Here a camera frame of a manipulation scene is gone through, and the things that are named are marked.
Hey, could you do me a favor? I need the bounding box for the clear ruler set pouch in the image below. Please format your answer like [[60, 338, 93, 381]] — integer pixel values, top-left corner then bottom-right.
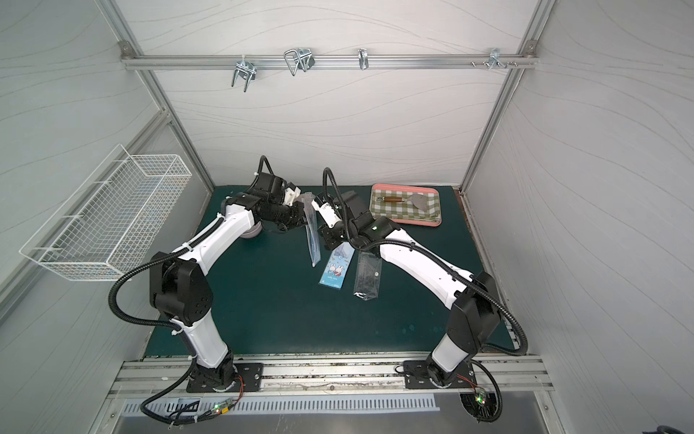
[[297, 192, 321, 267]]

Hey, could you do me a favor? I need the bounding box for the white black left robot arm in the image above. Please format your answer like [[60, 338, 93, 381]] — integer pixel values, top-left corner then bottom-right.
[[108, 156, 307, 427]]

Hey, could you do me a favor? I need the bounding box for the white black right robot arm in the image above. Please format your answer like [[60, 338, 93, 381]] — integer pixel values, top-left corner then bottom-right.
[[319, 168, 529, 389]]

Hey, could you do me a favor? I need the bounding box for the blue printed ruler set card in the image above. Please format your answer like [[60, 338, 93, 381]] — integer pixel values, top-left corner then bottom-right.
[[319, 242, 354, 289]]

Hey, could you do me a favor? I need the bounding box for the purple striped bowl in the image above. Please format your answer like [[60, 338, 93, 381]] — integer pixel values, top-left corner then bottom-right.
[[240, 222, 263, 240]]

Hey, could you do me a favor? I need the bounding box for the pink plastic tray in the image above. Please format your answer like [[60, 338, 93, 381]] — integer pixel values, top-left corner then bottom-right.
[[369, 183, 443, 228]]

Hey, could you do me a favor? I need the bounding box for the green white checkered cloth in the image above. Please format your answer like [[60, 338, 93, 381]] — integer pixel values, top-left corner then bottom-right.
[[369, 188, 441, 222]]

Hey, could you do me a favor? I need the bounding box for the metal u-bolt clamp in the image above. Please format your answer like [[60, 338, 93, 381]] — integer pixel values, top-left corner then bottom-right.
[[283, 48, 316, 76], [357, 48, 369, 71], [231, 58, 257, 92]]

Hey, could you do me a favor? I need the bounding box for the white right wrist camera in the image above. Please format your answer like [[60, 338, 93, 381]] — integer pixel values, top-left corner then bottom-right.
[[312, 199, 342, 228]]

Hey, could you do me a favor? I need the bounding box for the wooden handled metal scraper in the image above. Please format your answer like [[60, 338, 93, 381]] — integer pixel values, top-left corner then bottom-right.
[[376, 193, 429, 212]]

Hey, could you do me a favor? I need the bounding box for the aluminium overhead rail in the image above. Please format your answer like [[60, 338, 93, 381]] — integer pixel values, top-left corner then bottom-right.
[[121, 49, 540, 72]]

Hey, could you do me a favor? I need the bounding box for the white wire basket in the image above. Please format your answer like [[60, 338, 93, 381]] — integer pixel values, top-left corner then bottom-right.
[[19, 145, 192, 281]]

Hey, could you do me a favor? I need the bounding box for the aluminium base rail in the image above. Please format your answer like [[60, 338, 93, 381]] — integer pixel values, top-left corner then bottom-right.
[[108, 352, 554, 399]]

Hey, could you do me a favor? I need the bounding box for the metal bracket clamp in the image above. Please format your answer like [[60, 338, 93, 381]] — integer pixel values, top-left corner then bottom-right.
[[470, 48, 518, 70]]

